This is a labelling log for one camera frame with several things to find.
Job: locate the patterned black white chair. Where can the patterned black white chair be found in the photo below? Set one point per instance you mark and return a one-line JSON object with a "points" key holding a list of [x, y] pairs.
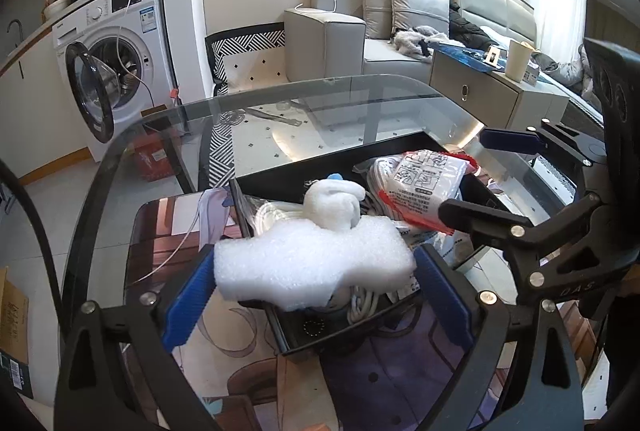
{"points": [[247, 58]]}

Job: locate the grey cushion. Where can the grey cushion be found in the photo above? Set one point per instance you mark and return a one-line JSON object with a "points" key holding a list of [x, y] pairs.
{"points": [[407, 14]]}

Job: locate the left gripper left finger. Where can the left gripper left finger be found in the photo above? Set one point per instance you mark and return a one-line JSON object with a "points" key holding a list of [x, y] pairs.
{"points": [[184, 298]]}

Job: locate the white rope bundle bag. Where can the white rope bundle bag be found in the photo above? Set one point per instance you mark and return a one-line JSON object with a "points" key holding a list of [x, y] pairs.
{"points": [[377, 172]]}

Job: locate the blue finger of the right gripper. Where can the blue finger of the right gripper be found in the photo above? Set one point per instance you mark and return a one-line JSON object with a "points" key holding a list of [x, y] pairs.
{"points": [[501, 229], [553, 141]]}

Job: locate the white washing machine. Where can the white washing machine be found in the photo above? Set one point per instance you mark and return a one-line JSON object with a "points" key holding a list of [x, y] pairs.
{"points": [[113, 57]]}

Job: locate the white foam piece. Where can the white foam piece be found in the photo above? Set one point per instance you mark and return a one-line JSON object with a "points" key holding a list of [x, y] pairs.
{"points": [[297, 264]]}

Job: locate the white paper cup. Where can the white paper cup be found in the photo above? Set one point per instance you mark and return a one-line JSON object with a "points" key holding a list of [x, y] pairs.
{"points": [[519, 54]]}

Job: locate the green white medicine pouch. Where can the green white medicine pouch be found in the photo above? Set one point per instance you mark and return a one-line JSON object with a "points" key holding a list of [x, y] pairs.
{"points": [[444, 244]]}

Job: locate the beige sofa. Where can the beige sofa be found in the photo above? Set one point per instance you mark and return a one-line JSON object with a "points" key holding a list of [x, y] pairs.
{"points": [[328, 39]]}

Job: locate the black cardboard box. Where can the black cardboard box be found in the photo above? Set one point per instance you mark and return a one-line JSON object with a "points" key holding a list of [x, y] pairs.
{"points": [[315, 328]]}

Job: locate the beige cushion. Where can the beige cushion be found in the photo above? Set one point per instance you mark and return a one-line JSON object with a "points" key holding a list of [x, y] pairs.
{"points": [[378, 17]]}

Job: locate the beige side cabinet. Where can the beige side cabinet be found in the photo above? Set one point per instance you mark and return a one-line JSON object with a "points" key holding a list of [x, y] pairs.
{"points": [[493, 99]]}

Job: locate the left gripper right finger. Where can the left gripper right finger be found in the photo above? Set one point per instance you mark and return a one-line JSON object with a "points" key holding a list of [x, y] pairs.
{"points": [[449, 294]]}

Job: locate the red edged white packet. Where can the red edged white packet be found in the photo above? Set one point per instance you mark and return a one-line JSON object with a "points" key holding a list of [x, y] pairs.
{"points": [[423, 181]]}

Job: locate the cardboard box on floor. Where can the cardboard box on floor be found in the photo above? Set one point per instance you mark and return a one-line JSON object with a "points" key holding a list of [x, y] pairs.
{"points": [[13, 335]]}

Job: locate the white plush toy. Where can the white plush toy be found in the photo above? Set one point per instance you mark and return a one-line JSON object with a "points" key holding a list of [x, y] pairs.
{"points": [[334, 204]]}

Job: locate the anime print table mat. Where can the anime print table mat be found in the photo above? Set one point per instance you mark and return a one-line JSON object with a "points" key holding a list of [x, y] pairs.
{"points": [[387, 379]]}

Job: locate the red box under table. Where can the red box under table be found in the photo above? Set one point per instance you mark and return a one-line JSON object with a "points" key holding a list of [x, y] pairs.
{"points": [[150, 146]]}

